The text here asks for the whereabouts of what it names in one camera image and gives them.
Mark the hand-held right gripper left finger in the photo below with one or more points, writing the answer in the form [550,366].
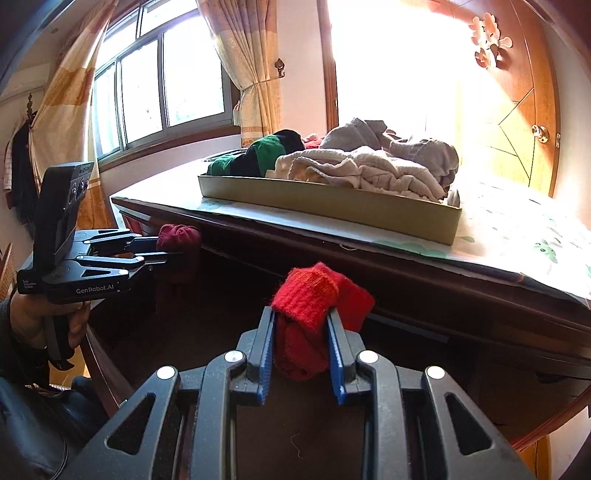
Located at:
[267,355]

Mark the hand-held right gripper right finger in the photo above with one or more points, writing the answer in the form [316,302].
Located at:
[336,364]

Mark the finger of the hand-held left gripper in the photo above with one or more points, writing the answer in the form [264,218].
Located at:
[124,265]
[120,239]

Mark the maroon knit sock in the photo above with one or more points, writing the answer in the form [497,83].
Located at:
[178,249]

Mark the dark wooden drawer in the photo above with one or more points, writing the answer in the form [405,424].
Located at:
[207,332]

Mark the red knit sock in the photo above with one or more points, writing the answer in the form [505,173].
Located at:
[314,295]

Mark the shallow cardboard tray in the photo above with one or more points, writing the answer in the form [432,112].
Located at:
[323,207]

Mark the green black striped underwear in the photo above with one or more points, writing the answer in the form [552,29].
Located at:
[265,152]

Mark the cream dotted underwear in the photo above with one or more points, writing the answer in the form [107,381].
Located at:
[369,173]

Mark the grey underwear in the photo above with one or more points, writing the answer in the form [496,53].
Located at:
[425,154]

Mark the person's left forearm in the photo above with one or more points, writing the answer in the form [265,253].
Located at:
[27,415]

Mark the person's left hand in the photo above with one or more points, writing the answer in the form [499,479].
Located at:
[27,318]

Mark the dark clothes on rack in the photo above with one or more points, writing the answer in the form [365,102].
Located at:
[21,161]

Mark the loose yellow checked curtain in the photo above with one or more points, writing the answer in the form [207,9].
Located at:
[69,115]

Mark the dark wooden table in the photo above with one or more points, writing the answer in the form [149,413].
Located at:
[461,314]

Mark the white air conditioner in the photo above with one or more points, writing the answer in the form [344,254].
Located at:
[23,83]

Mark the dark framed window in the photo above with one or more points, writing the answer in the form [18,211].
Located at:
[152,83]

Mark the tied yellow checked curtain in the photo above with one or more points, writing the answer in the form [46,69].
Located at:
[249,69]

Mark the green cloud print tablecloth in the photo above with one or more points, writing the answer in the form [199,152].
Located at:
[508,230]

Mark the brass door knob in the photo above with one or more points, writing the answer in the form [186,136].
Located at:
[540,134]

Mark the orange wooden door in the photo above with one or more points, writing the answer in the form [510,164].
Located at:
[521,92]

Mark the cutout door ornament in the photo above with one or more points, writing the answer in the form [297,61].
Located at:
[489,41]

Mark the metal wall hook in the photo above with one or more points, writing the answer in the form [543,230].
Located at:
[280,68]

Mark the wooden door frame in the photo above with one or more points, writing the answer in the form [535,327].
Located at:
[328,69]

